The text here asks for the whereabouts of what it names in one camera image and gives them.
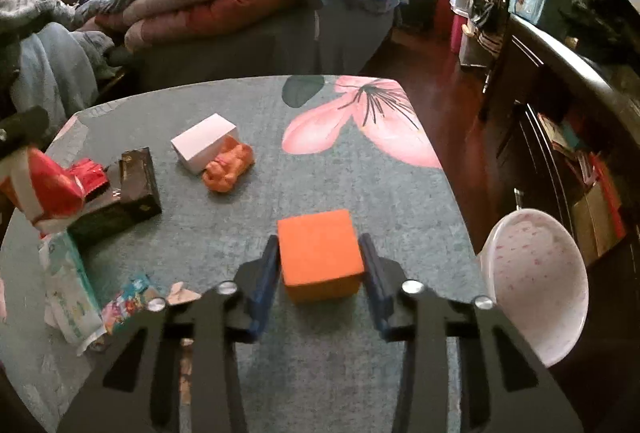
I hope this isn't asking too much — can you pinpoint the colourful candy wrapper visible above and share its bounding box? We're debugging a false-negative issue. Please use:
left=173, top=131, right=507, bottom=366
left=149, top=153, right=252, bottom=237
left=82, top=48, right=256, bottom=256
left=101, top=274, right=160, bottom=335

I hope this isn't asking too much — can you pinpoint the beige paper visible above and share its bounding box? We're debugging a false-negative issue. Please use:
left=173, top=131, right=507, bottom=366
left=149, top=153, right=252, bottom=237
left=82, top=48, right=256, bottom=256
left=167, top=280, right=202, bottom=406

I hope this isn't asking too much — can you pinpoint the orange wrapper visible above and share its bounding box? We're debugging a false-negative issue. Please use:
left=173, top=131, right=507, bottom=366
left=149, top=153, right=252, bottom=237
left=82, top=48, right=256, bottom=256
left=202, top=136, right=255, bottom=193

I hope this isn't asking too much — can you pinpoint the dark wooden sideboard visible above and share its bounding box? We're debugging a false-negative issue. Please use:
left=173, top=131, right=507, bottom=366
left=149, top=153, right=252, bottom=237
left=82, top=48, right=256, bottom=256
left=478, top=15, right=639, bottom=361

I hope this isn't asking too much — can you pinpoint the floral grey-green tablecloth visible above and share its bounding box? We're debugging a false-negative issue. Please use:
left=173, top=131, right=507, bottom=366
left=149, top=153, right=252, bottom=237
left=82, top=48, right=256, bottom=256
left=0, top=74, right=490, bottom=433

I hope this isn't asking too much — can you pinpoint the red and white paper cup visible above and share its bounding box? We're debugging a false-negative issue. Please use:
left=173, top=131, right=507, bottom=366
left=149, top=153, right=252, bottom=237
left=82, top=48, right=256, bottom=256
left=1, top=147, right=86, bottom=235

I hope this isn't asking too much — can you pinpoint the red foil snack bag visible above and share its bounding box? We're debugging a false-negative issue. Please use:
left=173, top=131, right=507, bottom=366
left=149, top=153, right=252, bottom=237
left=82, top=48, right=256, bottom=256
left=67, top=158, right=111, bottom=202

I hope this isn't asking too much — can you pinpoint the white small box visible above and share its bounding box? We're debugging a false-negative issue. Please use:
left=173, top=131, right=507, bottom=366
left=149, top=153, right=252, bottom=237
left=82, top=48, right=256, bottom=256
left=170, top=113, right=239, bottom=175

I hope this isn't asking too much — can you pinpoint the chair draped with blankets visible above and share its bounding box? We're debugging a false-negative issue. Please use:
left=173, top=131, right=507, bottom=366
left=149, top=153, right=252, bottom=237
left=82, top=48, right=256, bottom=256
left=1, top=0, right=118, bottom=139

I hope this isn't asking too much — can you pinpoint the dark brown carton box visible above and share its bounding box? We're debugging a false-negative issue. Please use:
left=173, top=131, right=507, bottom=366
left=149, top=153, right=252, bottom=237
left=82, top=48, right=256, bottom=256
left=67, top=147, right=162, bottom=251

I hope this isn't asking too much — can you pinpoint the bed with folded quilts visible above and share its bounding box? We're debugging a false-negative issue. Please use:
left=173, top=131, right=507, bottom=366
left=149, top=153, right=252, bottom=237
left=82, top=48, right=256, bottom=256
left=74, top=0, right=407, bottom=90

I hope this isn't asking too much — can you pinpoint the orange cube box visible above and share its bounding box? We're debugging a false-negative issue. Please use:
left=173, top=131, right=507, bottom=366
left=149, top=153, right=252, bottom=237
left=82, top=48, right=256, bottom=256
left=278, top=208, right=364, bottom=305

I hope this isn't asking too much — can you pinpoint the white pink-speckled trash bin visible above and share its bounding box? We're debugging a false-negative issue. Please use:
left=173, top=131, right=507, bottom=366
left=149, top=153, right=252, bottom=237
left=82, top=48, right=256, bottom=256
left=477, top=208, right=589, bottom=367

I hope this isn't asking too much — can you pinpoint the pale green tissue pack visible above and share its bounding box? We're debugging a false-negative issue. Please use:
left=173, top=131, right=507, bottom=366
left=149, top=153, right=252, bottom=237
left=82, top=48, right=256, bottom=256
left=39, top=233, right=106, bottom=356

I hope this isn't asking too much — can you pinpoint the teal box with clothes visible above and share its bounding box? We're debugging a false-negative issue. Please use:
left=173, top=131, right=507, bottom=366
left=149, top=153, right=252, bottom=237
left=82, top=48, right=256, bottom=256
left=509, top=0, right=639, bottom=68

